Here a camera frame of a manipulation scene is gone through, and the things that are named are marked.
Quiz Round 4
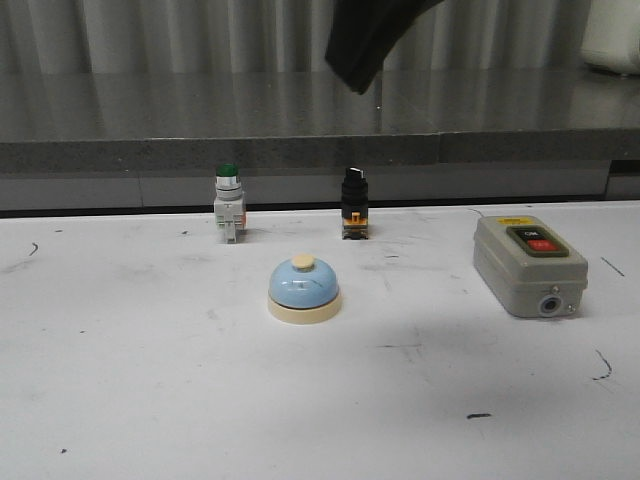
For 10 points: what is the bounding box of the black selector switch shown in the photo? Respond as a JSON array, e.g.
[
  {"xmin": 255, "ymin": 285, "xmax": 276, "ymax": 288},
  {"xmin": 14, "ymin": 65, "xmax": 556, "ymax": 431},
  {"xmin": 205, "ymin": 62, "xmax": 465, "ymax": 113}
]
[{"xmin": 341, "ymin": 167, "xmax": 368, "ymax": 240}]

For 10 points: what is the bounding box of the grey stone counter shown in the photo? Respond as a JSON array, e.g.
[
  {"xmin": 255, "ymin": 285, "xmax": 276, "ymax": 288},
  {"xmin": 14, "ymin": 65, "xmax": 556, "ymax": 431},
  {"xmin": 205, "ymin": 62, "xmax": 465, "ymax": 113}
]
[{"xmin": 1, "ymin": 69, "xmax": 639, "ymax": 212}]

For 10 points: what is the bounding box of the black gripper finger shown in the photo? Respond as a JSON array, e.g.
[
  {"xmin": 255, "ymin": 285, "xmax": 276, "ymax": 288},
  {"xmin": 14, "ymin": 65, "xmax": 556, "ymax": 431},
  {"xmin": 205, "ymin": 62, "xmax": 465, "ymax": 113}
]
[{"xmin": 324, "ymin": 0, "xmax": 440, "ymax": 95}]

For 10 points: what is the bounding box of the green pushbutton switch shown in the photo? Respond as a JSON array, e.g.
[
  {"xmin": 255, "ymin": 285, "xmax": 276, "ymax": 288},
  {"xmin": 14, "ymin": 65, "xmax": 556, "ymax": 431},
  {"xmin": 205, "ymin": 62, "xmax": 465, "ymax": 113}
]
[{"xmin": 213, "ymin": 163, "xmax": 246, "ymax": 243}]

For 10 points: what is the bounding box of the grey on-off switch box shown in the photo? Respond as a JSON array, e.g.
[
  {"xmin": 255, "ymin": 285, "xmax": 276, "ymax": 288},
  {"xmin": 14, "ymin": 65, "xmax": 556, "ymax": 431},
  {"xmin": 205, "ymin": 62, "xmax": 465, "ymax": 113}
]
[{"xmin": 473, "ymin": 216, "xmax": 588, "ymax": 318}]

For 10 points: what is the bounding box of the blue and cream call bell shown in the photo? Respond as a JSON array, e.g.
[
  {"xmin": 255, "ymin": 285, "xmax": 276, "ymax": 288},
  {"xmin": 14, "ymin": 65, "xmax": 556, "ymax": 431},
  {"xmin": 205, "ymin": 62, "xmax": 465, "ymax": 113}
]
[{"xmin": 267, "ymin": 253, "xmax": 342, "ymax": 325}]

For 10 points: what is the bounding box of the white object on counter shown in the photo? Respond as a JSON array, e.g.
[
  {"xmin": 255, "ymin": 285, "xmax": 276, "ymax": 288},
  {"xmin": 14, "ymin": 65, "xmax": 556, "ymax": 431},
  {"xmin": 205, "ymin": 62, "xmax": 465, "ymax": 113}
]
[{"xmin": 580, "ymin": 0, "xmax": 639, "ymax": 75}]

